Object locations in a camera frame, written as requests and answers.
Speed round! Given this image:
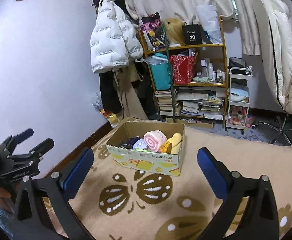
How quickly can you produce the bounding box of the black Face tissue pack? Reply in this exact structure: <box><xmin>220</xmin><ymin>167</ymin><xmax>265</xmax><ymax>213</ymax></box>
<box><xmin>118</xmin><ymin>141</ymin><xmax>132</xmax><ymax>150</ymax></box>

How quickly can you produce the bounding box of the yellow plush toy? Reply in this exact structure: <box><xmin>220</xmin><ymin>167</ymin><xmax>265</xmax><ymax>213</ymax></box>
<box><xmin>159</xmin><ymin>133</ymin><xmax>182</xmax><ymax>155</ymax></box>

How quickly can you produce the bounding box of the purple white plush doll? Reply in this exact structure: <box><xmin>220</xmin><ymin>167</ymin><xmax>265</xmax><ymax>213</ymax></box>
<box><xmin>129</xmin><ymin>137</ymin><xmax>148</xmax><ymax>150</ymax></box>

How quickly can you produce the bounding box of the pink swirl roll plush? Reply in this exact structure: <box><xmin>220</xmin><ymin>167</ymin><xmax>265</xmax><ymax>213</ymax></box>
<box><xmin>143</xmin><ymin>130</ymin><xmax>167</xmax><ymax>152</ymax></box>

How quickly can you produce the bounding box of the green tissue pack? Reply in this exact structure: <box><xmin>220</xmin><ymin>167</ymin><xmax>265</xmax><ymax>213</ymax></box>
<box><xmin>135</xmin><ymin>148</ymin><xmax>153</xmax><ymax>153</ymax></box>

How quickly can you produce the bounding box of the person's left hand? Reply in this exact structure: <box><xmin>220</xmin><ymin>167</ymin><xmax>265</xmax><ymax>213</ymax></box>
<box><xmin>0</xmin><ymin>188</ymin><xmax>15</xmax><ymax>213</ymax></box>

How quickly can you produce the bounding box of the chair base with wheels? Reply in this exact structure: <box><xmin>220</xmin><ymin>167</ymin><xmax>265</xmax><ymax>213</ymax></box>
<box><xmin>254</xmin><ymin>114</ymin><xmax>292</xmax><ymax>146</ymax></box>

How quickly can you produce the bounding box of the flat cardboard box on floor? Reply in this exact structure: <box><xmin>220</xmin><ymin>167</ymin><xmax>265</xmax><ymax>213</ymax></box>
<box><xmin>165</xmin><ymin>118</ymin><xmax>215</xmax><ymax>129</ymax></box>

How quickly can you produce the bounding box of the plastic bag with yellow toys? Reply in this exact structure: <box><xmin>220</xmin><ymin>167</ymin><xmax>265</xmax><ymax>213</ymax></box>
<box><xmin>91</xmin><ymin>93</ymin><xmax>120</xmax><ymax>128</ymax></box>

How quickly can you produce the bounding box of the black hanging garment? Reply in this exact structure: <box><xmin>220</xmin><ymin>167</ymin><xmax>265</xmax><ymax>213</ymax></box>
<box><xmin>99</xmin><ymin>72</ymin><xmax>122</xmax><ymax>114</ymax></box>

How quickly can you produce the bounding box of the open cardboard box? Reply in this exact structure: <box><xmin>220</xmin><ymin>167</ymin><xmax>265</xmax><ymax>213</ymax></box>
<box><xmin>106</xmin><ymin>121</ymin><xmax>185</xmax><ymax>177</ymax></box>

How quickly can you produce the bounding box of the right pile of books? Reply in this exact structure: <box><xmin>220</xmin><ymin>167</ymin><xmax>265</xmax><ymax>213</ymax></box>
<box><xmin>174</xmin><ymin>86</ymin><xmax>225</xmax><ymax>121</ymax></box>

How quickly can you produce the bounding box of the white rolling cart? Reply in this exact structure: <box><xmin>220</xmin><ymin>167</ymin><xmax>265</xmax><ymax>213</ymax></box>
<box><xmin>225</xmin><ymin>65</ymin><xmax>253</xmax><ymax>134</ymax></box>

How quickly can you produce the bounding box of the beige trench coat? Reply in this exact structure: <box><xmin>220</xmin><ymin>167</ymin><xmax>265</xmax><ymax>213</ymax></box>
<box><xmin>113</xmin><ymin>64</ymin><xmax>148</xmax><ymax>120</ymax></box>

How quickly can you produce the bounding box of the left stack of books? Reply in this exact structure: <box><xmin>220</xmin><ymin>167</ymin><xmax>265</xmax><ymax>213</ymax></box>
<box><xmin>155</xmin><ymin>89</ymin><xmax>182</xmax><ymax>116</ymax></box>

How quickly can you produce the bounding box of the wooden bookshelf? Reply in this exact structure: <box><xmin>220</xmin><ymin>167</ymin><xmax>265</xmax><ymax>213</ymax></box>
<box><xmin>139</xmin><ymin>24</ymin><xmax>228</xmax><ymax>123</ymax></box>

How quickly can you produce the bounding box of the white puffer jacket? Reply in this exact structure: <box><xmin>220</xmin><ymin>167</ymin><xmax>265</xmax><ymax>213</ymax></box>
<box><xmin>90</xmin><ymin>0</ymin><xmax>144</xmax><ymax>74</ymax></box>

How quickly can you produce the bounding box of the red patterned gift bag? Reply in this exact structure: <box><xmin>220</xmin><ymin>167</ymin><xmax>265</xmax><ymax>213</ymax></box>
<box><xmin>170</xmin><ymin>55</ymin><xmax>196</xmax><ymax>85</ymax></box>

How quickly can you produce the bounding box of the teal bag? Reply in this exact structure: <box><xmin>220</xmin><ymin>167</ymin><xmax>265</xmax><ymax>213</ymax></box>
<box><xmin>149</xmin><ymin>53</ymin><xmax>171</xmax><ymax>90</ymax></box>

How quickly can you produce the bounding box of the cream folded mattress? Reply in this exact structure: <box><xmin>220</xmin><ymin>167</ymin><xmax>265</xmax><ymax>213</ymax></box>
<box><xmin>252</xmin><ymin>0</ymin><xmax>292</xmax><ymax>114</ymax></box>

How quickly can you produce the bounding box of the black box marked 40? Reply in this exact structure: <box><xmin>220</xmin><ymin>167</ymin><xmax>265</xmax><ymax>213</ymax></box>
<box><xmin>182</xmin><ymin>24</ymin><xmax>202</xmax><ymax>46</ymax></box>

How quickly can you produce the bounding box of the black pink cartoon bag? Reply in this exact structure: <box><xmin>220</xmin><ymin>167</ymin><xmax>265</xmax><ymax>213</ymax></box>
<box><xmin>139</xmin><ymin>12</ymin><xmax>165</xmax><ymax>51</ymax></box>

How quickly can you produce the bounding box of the blonde wig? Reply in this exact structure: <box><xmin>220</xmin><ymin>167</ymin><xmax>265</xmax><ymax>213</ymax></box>
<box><xmin>164</xmin><ymin>18</ymin><xmax>185</xmax><ymax>47</ymax></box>

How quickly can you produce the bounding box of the white plastic package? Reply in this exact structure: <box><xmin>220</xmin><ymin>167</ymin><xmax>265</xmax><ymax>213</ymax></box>
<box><xmin>196</xmin><ymin>4</ymin><xmax>223</xmax><ymax>44</ymax></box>

